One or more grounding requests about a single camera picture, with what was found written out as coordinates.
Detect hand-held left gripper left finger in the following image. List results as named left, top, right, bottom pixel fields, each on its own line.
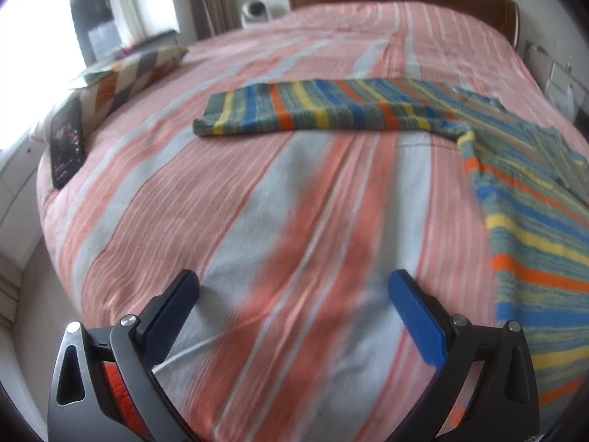
left=48, top=269, right=201, bottom=442

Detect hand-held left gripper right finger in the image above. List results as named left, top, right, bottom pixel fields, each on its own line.
left=388, top=269, right=540, bottom=442

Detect striped knit sweater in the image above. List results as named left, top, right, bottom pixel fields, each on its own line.
left=192, top=78, right=589, bottom=421

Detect dark clothes on sill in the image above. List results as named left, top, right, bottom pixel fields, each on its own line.
left=120, top=30, right=179, bottom=52

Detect bed with pink striped bedspread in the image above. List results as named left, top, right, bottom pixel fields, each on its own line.
left=37, top=0, right=589, bottom=442

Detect white window-sill cabinet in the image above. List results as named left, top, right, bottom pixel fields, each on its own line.
left=0, top=145, right=49, bottom=268

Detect black smartphone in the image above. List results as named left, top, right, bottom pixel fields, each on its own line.
left=49, top=98, right=88, bottom=190

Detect striped pillow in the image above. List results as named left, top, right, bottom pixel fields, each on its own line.
left=69, top=45, right=189, bottom=130

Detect window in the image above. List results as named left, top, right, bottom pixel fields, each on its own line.
left=0, top=0, right=116, bottom=148

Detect white sheer curtain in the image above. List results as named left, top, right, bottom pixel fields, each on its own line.
left=103, top=0, right=181, bottom=43

